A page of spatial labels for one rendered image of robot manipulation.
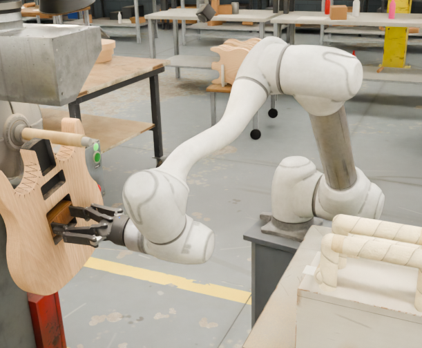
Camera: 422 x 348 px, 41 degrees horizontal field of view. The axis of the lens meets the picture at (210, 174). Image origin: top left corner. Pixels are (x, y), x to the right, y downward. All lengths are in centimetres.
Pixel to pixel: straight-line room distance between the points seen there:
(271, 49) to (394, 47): 658
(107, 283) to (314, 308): 218
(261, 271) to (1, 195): 112
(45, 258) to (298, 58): 82
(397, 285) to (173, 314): 189
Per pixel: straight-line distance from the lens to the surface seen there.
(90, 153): 181
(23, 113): 158
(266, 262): 211
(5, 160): 155
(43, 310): 203
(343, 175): 181
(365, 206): 192
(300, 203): 199
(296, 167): 198
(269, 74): 152
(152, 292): 305
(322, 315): 109
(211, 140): 134
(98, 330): 284
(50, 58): 122
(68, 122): 151
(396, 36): 807
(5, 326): 194
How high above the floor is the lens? 170
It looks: 22 degrees down
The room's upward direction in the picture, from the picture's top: 2 degrees counter-clockwise
